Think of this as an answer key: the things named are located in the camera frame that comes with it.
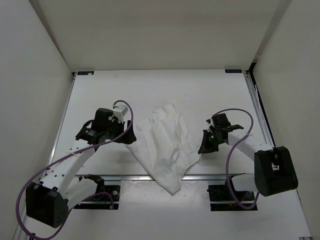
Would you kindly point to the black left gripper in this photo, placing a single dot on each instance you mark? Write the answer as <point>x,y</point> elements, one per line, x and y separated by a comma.
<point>129,138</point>

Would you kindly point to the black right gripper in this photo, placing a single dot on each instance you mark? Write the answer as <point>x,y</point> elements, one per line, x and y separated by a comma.
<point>206,147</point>

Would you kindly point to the white pleated skirt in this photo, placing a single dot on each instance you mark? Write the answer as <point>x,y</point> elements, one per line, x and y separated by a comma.
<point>164,147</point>

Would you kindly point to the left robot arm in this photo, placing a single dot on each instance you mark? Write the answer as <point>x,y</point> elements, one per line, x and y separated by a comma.
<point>49,200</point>

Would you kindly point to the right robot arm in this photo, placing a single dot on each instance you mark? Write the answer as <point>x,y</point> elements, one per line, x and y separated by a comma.
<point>274,170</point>

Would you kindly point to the blue right corner label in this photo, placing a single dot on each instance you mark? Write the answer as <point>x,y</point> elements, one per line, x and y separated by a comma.
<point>233,71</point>

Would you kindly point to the blue corner label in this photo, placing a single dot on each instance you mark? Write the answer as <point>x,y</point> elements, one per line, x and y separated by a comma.
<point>233,71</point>
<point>85,73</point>

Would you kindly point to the blue left corner label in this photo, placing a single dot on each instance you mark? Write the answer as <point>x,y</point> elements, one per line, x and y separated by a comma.
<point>85,73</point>

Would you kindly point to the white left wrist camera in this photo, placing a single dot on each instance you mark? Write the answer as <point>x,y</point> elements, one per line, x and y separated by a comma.
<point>119,111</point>

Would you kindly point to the aluminium front table rail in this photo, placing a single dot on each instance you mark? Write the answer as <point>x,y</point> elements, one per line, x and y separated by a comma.
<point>150,178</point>

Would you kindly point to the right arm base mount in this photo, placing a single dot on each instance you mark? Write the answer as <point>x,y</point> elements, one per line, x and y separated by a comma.
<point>221,199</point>

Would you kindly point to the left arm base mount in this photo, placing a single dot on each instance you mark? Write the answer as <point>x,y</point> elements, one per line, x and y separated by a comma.
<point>109,201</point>

